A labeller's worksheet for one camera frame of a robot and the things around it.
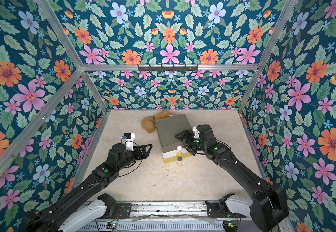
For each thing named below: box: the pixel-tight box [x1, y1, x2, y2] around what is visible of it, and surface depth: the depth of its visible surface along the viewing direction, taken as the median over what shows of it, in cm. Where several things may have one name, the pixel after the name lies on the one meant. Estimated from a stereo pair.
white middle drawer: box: [162, 147, 189, 160], surface depth 82 cm
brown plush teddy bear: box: [140, 110, 172, 133], surface depth 100 cm
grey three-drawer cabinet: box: [154, 114, 195, 164], surface depth 82 cm
